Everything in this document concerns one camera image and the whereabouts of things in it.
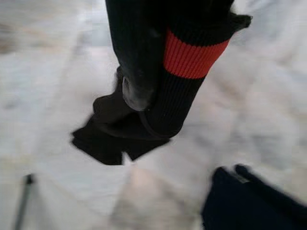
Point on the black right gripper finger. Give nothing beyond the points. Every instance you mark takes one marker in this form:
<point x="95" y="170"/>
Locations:
<point x="136" y="48"/>

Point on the black shirt with red trim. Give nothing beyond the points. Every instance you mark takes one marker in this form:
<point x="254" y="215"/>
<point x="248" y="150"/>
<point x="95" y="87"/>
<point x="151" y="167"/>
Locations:
<point x="192" y="57"/>

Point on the silver metal clothes rack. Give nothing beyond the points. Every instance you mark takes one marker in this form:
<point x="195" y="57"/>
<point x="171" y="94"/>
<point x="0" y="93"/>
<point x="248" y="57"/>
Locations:
<point x="24" y="203"/>

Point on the navy blue shirt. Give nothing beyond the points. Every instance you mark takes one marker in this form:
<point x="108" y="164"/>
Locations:
<point x="251" y="203"/>

